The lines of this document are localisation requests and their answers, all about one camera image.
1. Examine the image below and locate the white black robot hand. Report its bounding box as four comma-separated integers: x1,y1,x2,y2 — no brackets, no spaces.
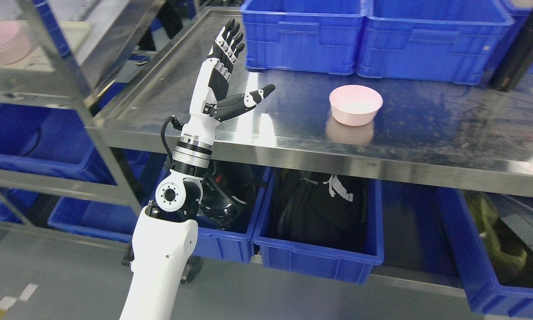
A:
181,18,275,146

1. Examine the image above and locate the pink plastic bowl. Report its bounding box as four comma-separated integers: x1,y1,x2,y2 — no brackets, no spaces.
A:
329,84,384,126

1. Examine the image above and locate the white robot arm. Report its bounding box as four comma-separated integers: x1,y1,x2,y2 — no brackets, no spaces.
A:
119,129,215,320

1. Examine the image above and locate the blue bin lower shelf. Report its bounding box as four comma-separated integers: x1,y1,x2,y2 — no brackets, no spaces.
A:
47,152,167,243

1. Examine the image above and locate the steel shelf rack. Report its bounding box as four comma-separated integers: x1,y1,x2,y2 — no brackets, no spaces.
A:
0,0,164,225

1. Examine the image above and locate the blue bin on shelf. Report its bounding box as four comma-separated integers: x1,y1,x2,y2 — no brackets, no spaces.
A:
0,104,115,184

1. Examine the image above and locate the stack of pink bowls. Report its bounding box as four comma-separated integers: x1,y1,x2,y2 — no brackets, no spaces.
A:
0,20,36,65

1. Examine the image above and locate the blue bin on table middle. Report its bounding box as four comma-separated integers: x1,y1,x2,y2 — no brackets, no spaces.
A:
355,0,514,85

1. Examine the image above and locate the blue bin with helmet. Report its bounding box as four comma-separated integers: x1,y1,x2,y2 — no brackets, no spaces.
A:
193,161,273,264

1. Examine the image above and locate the blue bin on table left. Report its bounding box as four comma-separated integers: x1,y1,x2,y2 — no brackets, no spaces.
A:
240,0,372,75

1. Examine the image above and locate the black backpack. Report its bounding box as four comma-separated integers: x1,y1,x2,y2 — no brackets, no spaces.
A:
269,169,368,252

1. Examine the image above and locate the blue bin with black bag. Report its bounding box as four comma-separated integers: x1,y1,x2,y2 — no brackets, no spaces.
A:
254,168,385,284

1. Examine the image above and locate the steel work table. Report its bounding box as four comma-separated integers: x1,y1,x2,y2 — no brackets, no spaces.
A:
87,7,533,197

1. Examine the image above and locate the blue bin with green bag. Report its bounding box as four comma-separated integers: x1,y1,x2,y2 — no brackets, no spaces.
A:
435,187,533,319

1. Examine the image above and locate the black thermos bottle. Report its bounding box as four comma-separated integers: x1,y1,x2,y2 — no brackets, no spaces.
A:
489,10,533,92

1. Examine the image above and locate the green plastic bag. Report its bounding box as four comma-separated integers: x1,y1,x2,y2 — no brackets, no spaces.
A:
463,190,528,284

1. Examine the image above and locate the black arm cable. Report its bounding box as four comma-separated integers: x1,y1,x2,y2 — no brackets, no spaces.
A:
161,116,185,157

